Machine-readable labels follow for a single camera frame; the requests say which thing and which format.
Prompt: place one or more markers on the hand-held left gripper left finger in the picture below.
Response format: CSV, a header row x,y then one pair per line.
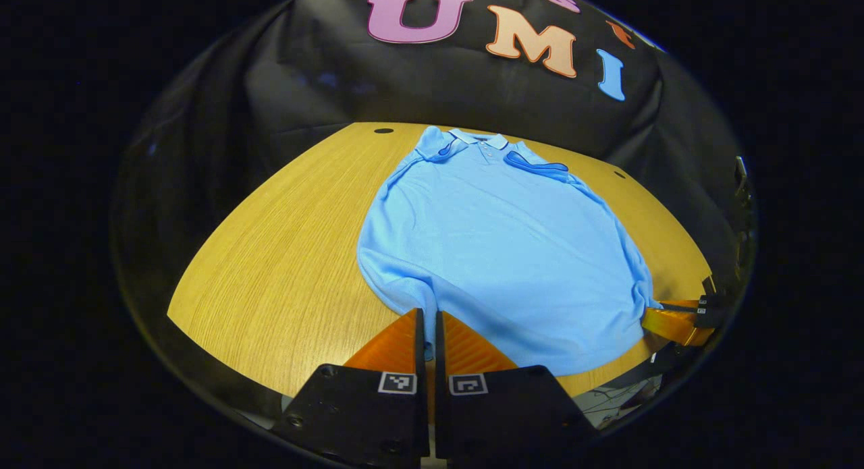
x,y
364,415

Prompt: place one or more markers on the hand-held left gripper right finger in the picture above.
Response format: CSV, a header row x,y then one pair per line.
x,y
506,415

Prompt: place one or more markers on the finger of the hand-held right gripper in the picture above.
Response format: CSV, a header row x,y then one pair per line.
x,y
678,304
678,327

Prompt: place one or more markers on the light blue polo T-shirt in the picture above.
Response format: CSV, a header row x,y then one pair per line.
x,y
499,253

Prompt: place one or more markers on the black backdrop cloth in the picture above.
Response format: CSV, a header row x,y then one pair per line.
x,y
283,91

